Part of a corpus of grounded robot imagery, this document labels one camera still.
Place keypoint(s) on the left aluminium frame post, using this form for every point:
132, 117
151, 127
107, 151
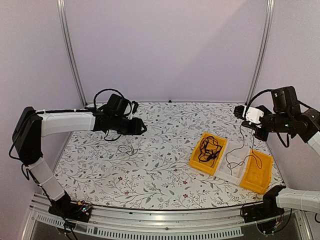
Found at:
61, 7

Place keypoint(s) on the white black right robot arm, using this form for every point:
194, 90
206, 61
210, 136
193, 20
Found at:
288, 118

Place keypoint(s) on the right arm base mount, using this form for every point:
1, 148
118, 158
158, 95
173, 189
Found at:
268, 219

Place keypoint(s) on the yellow bin far right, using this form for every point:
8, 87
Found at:
258, 172

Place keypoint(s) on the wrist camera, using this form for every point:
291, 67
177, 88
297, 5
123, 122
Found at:
249, 114
131, 109

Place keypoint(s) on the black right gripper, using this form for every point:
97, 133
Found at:
262, 136

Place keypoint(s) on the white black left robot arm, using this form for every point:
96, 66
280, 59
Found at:
34, 126

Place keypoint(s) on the yellow bin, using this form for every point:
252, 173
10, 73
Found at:
207, 153
258, 172

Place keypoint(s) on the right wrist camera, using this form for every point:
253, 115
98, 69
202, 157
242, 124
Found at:
249, 114

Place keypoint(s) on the translucent white bin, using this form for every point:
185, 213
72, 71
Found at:
233, 163

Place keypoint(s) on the aluminium frame post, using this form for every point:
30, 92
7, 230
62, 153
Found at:
61, 7
270, 4

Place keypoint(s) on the aluminium front rail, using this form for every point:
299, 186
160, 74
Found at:
111, 223

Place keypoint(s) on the yellow bin nearest centre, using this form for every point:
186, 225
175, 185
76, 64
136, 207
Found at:
207, 153

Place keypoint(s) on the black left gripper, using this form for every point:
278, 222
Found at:
136, 129

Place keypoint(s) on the floral patterned table cloth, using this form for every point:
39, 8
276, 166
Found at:
151, 171

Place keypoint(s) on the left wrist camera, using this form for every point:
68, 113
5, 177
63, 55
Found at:
131, 109

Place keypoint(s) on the right aluminium frame post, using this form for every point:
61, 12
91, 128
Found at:
270, 4

